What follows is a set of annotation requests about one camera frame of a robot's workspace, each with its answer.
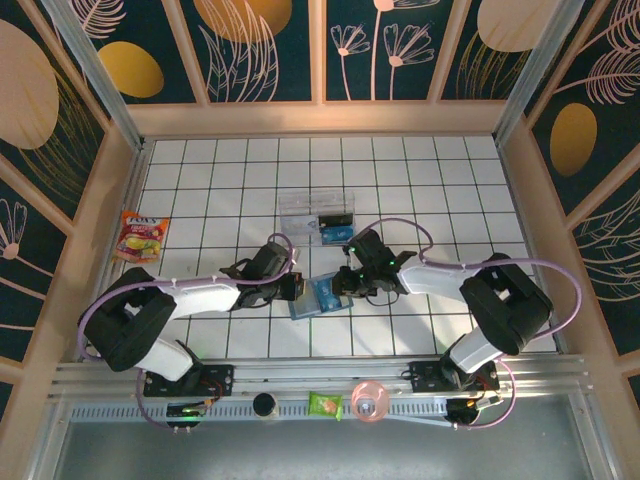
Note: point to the teal card holder wallet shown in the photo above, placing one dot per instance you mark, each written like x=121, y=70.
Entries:
x=302, y=310

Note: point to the blue credit card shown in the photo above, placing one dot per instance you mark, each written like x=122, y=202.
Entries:
x=324, y=295

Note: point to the blue card packet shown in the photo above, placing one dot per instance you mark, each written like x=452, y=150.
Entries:
x=336, y=235

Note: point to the clear acrylic card tray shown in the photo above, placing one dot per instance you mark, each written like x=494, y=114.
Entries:
x=300, y=202

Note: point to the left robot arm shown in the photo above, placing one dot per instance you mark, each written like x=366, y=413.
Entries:
x=200, y=297

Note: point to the black card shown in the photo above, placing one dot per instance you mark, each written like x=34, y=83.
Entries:
x=335, y=220

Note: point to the black round cap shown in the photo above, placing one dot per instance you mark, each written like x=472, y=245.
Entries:
x=265, y=404

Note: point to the green snack packet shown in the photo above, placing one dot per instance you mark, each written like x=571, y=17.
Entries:
x=325, y=406

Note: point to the pink plastic cup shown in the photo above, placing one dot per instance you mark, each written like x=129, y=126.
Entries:
x=370, y=402

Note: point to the Fox's candy bag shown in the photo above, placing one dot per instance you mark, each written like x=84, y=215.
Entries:
x=140, y=240

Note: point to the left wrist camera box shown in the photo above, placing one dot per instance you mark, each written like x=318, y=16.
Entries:
x=295, y=255

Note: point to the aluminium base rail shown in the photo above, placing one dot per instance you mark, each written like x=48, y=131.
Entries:
x=310, y=372

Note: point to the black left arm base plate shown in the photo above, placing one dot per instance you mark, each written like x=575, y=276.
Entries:
x=220, y=380

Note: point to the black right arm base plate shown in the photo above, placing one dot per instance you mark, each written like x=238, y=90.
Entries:
x=425, y=375

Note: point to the aluminium frame post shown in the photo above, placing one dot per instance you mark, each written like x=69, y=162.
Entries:
x=537, y=75
x=96, y=75

